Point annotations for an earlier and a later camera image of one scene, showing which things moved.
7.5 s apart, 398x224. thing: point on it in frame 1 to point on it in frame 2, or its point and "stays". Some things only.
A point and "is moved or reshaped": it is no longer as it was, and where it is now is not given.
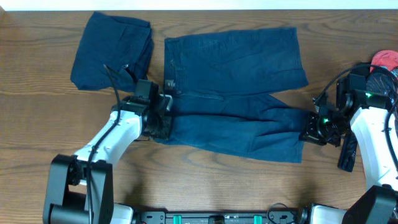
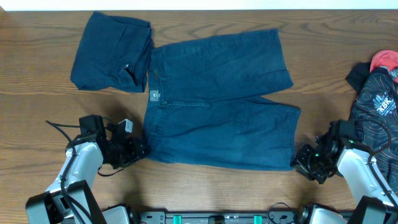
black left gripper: [165, 131] to [135, 151]
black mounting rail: [273, 217] stays
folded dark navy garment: [115, 42] stays
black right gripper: [310, 134] to [300, 163]
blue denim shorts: [221, 83] is moved or reshaped
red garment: [387, 58] stays
